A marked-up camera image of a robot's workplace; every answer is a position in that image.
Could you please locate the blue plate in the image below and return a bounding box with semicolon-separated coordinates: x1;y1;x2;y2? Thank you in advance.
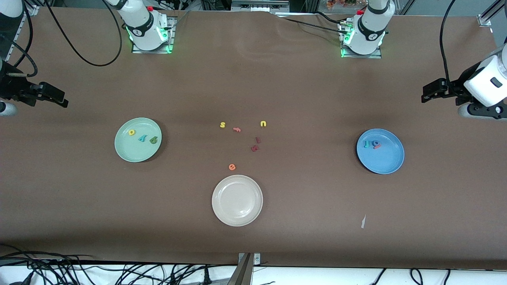
356;128;405;175

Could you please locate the light green plate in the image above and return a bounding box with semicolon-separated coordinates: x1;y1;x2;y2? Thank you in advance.
114;117;162;163

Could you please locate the orange flower decoration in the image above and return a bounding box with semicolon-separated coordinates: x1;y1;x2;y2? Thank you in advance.
326;0;367;10

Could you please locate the grey metal device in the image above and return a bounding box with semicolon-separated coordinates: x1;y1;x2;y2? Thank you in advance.
231;0;290;13

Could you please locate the beige plate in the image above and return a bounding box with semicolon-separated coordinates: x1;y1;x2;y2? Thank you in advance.
212;175;263;227

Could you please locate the aluminium frame rail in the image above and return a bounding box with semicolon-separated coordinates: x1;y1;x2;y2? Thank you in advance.
6;5;39;62

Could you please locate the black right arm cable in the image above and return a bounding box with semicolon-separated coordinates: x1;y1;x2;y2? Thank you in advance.
0;0;123;78

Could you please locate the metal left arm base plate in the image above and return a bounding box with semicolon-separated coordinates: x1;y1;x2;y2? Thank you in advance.
340;22;383;59

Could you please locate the aluminium frame corner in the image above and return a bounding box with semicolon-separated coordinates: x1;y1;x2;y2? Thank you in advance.
477;0;507;27

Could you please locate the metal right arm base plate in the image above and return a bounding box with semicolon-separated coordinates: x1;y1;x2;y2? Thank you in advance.
132;16;175;54

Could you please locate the black cable on table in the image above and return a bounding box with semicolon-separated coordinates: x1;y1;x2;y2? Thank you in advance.
273;13;346;34

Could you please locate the tangled black cable bundle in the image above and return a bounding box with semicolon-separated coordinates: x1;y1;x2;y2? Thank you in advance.
0;243;238;285

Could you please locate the metal table edge bracket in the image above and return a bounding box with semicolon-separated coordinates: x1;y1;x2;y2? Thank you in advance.
237;252;261;285

